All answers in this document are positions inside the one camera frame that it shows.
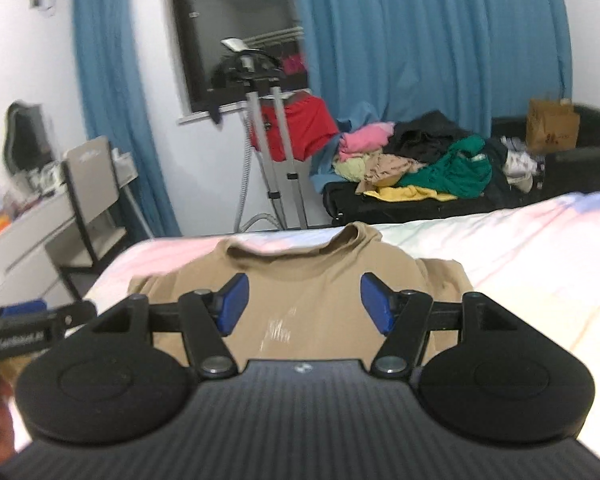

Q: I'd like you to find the garment steamer stand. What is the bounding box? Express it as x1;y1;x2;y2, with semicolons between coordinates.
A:
207;37;313;232

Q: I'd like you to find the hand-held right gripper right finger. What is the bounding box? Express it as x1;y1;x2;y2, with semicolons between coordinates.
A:
360;272;518;380

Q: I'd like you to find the tan t-shirt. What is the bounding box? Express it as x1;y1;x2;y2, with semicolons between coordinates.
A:
0;223;476;391

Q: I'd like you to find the white desk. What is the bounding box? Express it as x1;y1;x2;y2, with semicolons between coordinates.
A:
0;152;141;301

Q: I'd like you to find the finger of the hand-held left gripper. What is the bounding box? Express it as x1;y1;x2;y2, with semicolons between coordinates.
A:
0;299;99;336

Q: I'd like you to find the wide blue curtain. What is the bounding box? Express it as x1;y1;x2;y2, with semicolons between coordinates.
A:
295;0;573;133

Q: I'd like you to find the brown cardboard box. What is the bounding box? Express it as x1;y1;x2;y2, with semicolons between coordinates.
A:
525;95;581;153

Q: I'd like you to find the blue garment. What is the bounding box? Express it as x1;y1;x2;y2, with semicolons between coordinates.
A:
310;135;343;193

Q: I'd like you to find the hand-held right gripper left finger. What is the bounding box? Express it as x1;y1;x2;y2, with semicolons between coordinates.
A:
91;272;251;380

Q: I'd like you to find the red garment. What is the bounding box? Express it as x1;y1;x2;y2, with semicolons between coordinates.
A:
250;92;341;163

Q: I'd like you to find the pink garment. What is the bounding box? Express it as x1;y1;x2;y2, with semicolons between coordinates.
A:
337;122;396;156

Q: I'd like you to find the yellow garment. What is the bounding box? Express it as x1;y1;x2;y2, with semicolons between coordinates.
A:
362;185;458;203

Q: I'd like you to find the tan patterned garment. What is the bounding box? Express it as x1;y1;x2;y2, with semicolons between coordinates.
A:
355;152;426;193

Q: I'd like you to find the white patterned garment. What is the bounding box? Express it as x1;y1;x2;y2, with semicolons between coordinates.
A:
500;135;546;193

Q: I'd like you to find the black office chair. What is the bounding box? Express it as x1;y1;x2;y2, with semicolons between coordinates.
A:
2;101;56;176

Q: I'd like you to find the clutter of desk items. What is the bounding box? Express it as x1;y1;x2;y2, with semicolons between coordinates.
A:
0;157;66;248

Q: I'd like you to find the narrow blue curtain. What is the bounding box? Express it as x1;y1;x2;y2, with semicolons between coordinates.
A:
72;0;183;241

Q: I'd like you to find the pale green garment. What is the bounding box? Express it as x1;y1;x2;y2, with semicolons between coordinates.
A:
332;155;376;183

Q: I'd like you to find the grey chair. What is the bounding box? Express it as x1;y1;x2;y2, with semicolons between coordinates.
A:
45;135;153;301

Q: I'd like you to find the dark window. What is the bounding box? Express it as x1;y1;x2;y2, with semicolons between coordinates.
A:
167;0;311;116

